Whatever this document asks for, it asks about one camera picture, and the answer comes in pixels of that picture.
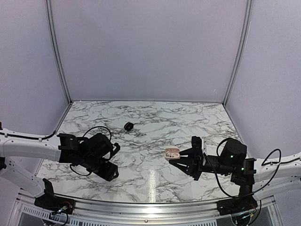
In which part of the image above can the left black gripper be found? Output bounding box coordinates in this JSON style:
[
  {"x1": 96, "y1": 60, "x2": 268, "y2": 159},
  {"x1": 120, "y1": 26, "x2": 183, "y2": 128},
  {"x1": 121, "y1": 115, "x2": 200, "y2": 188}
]
[{"x1": 81, "y1": 155, "x2": 119, "y2": 182}]

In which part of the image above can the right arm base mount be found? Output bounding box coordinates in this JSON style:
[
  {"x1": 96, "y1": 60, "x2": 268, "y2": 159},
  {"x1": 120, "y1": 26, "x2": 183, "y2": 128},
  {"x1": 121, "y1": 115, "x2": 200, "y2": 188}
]
[{"x1": 217, "y1": 185, "x2": 258, "y2": 226}]

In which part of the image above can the black earbud charging case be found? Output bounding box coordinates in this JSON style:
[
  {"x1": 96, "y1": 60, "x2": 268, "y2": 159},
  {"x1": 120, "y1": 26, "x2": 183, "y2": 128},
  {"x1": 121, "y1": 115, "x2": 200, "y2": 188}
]
[{"x1": 124, "y1": 122, "x2": 134, "y2": 131}]

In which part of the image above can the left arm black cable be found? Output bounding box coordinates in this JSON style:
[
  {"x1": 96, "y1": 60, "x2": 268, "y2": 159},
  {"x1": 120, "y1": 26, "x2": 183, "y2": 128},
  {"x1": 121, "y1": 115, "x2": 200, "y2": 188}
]
[{"x1": 0, "y1": 126, "x2": 112, "y2": 176}]

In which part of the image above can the white earbud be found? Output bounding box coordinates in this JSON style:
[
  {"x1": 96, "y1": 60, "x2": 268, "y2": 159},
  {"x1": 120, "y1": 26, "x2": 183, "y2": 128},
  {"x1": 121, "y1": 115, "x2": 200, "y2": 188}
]
[{"x1": 165, "y1": 152, "x2": 179, "y2": 158}]

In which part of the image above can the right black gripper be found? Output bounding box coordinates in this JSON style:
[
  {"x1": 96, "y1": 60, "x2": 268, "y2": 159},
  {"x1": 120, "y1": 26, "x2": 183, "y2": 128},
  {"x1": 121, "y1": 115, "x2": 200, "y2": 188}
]
[{"x1": 169, "y1": 148, "x2": 234, "y2": 182}]

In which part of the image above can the aluminium front rail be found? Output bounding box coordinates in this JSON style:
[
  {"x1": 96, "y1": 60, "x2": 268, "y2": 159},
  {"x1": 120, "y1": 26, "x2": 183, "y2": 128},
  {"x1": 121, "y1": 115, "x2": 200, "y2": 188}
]
[{"x1": 9, "y1": 188, "x2": 283, "y2": 226}]

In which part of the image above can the white earbud charging case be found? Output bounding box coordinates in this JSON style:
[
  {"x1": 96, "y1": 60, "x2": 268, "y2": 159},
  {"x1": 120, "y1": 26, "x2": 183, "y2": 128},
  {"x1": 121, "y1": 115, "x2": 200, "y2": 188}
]
[{"x1": 165, "y1": 146, "x2": 180, "y2": 161}]

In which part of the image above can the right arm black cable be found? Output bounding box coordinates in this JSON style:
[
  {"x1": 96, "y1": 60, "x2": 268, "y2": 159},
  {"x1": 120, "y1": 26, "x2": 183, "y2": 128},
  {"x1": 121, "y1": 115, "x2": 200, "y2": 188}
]
[{"x1": 203, "y1": 138, "x2": 282, "y2": 199}]

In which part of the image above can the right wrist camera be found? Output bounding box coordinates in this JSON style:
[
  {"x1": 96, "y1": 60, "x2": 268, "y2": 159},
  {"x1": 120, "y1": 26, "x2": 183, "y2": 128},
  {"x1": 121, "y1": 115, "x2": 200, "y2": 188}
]
[{"x1": 191, "y1": 136, "x2": 207, "y2": 155}]

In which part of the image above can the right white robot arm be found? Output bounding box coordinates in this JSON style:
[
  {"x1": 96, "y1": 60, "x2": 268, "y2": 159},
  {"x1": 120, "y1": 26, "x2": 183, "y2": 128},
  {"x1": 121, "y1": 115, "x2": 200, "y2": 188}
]
[{"x1": 165, "y1": 136, "x2": 301, "y2": 211}]

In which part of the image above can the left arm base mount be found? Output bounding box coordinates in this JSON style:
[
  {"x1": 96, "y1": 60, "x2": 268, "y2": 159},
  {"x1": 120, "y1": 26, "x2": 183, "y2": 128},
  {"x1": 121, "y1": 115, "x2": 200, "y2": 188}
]
[{"x1": 34, "y1": 178, "x2": 76, "y2": 226}]

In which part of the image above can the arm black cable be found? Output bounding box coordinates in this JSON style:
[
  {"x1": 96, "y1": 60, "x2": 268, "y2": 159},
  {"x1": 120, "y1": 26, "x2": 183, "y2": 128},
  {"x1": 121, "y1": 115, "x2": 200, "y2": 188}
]
[
  {"x1": 203, "y1": 138, "x2": 282, "y2": 199},
  {"x1": 0, "y1": 126, "x2": 112, "y2": 176}
]

